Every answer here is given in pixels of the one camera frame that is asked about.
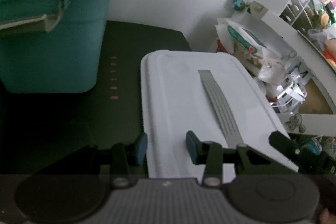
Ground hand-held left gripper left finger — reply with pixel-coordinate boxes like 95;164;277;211
87;132;149;188

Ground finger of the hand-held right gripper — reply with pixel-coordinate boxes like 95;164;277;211
268;131;336;174

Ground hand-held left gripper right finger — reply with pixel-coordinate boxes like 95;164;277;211
185;130;300;188

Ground white plastic bin lid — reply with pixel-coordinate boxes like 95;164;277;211
140;49;300;185

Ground teal plastic bin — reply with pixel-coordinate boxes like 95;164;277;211
0;0;129;94

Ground black desktop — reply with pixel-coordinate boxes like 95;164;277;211
0;20;192;177

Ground teal printed blanket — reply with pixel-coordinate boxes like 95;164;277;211
299;139;324;155

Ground white plastic packaging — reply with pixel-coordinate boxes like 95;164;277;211
259;51;307;109

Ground wet wipes packet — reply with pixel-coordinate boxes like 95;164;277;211
227;25;271;75

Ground orange green plush toy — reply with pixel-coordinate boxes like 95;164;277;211
319;13;331;28

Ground small beige box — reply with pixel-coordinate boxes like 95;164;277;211
248;1;266;14

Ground blue flower decoration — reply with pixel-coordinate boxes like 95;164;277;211
231;0;248;12

